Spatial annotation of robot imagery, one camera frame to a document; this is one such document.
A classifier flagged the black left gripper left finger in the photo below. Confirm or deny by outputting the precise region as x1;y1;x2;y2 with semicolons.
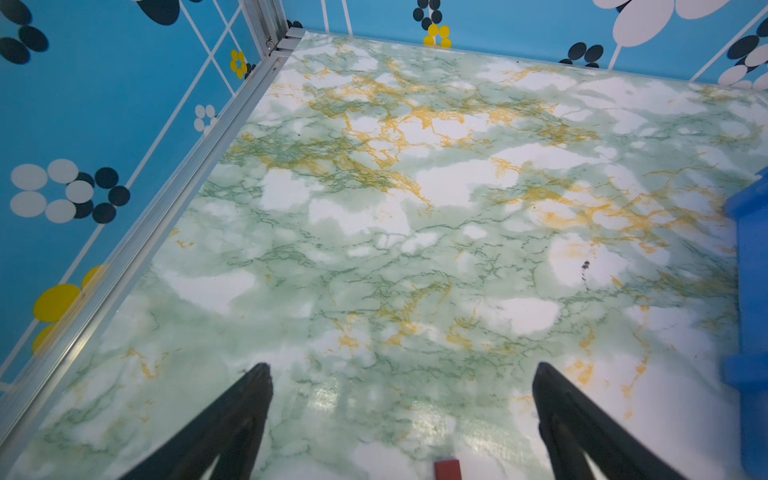
123;363;273;479

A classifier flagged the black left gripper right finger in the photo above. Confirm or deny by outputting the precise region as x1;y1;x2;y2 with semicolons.
532;362;682;479

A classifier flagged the blue plastic storage bin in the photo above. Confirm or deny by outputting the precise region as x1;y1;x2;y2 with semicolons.
723;169;767;479

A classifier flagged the aluminium frame rail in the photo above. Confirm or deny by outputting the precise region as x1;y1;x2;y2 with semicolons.
1;1;288;450

